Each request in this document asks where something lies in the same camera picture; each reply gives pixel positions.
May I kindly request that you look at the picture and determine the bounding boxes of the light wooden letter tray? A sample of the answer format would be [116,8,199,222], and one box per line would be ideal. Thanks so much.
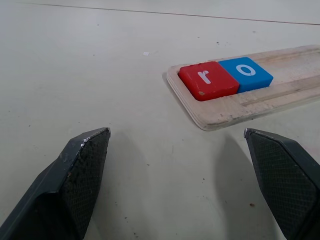
[166,44,320,132]

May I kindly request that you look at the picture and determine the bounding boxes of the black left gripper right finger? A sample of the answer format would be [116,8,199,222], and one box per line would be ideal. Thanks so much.
[243,127,320,240]

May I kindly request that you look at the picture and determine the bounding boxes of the red letter block r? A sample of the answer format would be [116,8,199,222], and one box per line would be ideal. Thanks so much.
[178,61,240,102]

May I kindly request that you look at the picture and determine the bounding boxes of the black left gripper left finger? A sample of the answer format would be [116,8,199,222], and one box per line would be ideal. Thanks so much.
[0,127,112,240]

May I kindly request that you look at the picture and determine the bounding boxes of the blue letter block o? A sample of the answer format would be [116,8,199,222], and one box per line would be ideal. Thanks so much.
[218,56,274,94]

